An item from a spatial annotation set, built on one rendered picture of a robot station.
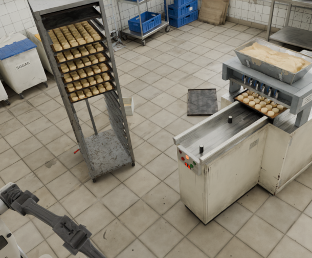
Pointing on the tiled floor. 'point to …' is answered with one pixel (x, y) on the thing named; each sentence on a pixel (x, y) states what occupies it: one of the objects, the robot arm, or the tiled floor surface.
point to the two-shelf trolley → (140, 22)
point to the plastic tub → (128, 102)
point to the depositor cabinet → (291, 140)
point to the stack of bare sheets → (202, 102)
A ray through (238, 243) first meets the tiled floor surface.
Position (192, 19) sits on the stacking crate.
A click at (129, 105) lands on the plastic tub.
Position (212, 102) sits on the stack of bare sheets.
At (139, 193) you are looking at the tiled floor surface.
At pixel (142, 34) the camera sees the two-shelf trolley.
